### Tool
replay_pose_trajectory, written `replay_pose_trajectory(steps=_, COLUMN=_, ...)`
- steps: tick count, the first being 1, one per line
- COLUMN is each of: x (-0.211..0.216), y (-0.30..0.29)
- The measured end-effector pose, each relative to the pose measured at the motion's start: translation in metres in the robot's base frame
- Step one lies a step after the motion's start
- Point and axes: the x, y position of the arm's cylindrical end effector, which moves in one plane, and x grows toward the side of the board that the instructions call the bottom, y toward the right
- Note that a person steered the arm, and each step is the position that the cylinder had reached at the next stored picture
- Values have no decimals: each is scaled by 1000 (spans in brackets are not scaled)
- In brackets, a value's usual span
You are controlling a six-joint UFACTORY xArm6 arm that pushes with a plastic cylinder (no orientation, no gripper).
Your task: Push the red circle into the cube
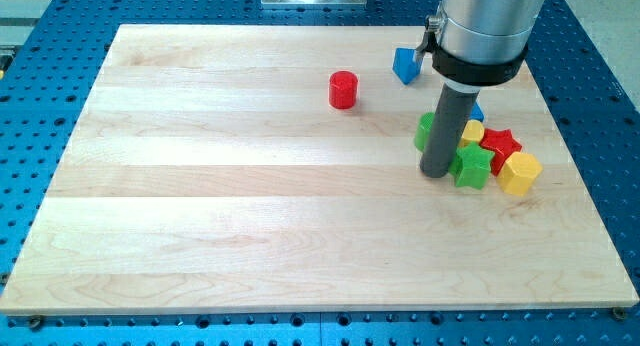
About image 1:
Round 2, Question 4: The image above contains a blue cube block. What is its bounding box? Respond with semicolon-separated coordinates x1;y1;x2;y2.
469;102;485;122

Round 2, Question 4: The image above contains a blue perforated table plate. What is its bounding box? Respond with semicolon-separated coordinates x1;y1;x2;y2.
1;0;639;345

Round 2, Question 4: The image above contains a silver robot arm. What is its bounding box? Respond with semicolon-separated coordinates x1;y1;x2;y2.
414;0;544;92

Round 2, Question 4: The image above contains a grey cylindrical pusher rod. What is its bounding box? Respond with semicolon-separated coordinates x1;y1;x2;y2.
420;81;481;178

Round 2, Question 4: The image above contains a blue triangle block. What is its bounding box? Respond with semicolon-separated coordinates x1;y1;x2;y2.
392;48;422;85

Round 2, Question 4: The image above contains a light wooden board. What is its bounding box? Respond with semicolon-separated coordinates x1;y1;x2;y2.
1;25;638;316

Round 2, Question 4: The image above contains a green cylinder block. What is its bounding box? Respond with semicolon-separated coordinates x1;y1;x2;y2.
413;112;435;152

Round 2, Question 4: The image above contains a yellow rounded block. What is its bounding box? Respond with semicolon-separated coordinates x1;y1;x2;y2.
458;119;485;147

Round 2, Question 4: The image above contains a red cylinder block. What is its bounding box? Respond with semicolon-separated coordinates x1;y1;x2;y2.
329;70;358;110

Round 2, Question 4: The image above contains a yellow hexagon block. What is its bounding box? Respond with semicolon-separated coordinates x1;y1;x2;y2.
496;152;543;196

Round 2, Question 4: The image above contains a green star block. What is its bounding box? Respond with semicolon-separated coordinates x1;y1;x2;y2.
449;142;495;190

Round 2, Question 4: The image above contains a red star block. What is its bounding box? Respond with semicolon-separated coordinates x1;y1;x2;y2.
480;128;522;176

